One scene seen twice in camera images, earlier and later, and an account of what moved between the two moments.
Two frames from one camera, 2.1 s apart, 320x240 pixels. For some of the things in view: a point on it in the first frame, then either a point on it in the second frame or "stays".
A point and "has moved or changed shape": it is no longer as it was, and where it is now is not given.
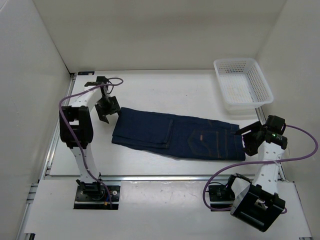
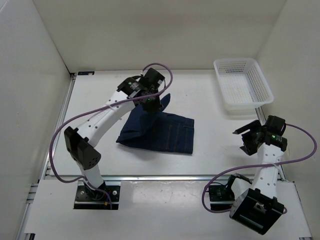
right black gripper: x=250 y=149 stays
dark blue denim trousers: x=178 y=134 has moved or changed shape
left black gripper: x=114 y=108 to x=154 y=108
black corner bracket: x=84 y=73 stays
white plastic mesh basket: x=243 y=85 stays
